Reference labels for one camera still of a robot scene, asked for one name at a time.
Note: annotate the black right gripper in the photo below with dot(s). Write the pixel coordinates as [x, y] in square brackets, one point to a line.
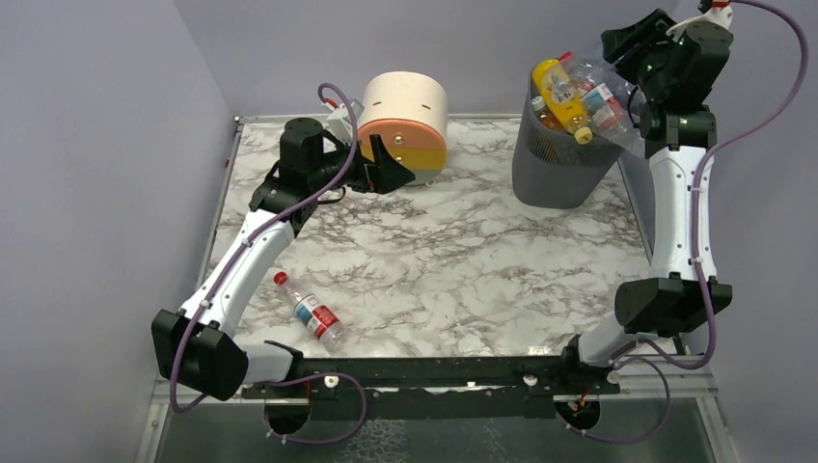
[631, 38]

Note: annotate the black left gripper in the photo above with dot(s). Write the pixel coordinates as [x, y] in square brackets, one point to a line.
[369, 168]

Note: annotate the clear bottle blue label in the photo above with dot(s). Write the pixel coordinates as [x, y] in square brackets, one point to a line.
[587, 72]

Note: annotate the red cap bottle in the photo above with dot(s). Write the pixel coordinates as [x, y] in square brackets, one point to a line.
[566, 57]
[603, 107]
[320, 321]

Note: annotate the yellow juice bottle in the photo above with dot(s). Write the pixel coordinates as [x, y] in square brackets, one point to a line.
[562, 98]

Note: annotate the orange drink bottle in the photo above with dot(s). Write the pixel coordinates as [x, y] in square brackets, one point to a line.
[545, 115]

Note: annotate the clear bottle white blue cap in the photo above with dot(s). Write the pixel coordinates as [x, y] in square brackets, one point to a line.
[625, 136]

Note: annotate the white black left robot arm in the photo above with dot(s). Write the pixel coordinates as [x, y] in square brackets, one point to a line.
[194, 345]

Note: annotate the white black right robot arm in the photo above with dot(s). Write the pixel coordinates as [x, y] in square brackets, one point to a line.
[682, 290]

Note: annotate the grey mesh waste bin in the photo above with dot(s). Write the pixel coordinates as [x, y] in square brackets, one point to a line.
[550, 168]

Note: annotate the cream pastel drawer cabinet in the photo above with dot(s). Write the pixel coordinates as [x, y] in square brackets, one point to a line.
[409, 111]

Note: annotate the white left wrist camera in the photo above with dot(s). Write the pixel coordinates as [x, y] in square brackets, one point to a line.
[338, 121]

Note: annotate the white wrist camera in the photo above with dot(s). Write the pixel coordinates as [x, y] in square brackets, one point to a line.
[338, 121]
[713, 11]

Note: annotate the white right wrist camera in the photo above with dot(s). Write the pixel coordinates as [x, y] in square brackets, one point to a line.
[713, 11]

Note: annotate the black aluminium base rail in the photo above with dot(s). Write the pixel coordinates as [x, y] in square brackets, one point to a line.
[288, 383]

